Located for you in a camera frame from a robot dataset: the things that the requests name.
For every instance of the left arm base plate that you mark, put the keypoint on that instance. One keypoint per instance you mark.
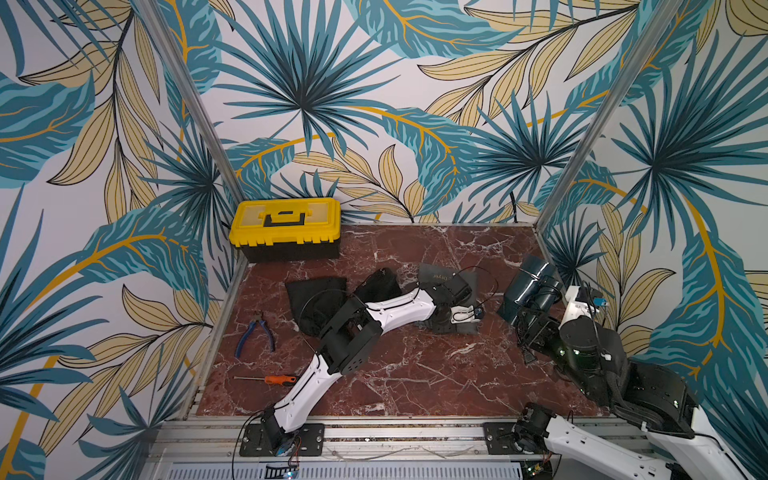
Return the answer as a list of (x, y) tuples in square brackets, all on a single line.
[(260, 441)]

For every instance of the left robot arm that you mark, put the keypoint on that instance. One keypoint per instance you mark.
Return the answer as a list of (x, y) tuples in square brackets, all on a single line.
[(345, 345)]

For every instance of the yellow black toolbox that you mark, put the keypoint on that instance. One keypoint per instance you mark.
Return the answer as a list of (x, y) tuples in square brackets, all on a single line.
[(287, 230)]

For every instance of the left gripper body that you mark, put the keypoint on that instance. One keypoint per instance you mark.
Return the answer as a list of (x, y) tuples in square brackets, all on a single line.
[(445, 321)]

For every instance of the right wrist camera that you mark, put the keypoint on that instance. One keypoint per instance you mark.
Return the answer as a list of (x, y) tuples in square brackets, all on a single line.
[(582, 301)]

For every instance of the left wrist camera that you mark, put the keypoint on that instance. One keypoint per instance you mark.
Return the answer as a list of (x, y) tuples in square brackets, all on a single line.
[(466, 314)]

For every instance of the orange handled screwdriver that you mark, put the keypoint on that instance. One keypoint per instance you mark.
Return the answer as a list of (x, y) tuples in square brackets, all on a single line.
[(280, 380)]

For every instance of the plain black drawstring pouch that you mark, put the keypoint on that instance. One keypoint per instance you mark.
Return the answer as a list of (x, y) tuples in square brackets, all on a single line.
[(380, 286)]

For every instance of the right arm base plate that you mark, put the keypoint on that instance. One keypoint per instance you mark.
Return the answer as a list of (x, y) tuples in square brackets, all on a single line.
[(507, 438)]

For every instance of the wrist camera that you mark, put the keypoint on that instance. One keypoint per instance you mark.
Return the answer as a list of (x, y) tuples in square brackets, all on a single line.
[(582, 301), (466, 314)]

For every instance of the aluminium front rail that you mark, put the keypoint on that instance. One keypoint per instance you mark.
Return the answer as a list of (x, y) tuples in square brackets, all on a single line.
[(212, 438)]

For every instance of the black hair dryer pouch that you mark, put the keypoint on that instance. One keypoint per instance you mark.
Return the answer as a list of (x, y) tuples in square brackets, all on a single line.
[(313, 302)]

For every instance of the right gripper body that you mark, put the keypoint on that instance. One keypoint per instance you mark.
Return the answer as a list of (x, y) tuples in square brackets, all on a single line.
[(541, 324)]

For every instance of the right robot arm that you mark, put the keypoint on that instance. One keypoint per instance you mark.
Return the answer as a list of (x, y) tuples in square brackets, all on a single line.
[(649, 397)]

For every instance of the grey hair dryer pouch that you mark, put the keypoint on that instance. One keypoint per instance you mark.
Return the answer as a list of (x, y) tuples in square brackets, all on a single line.
[(451, 288)]

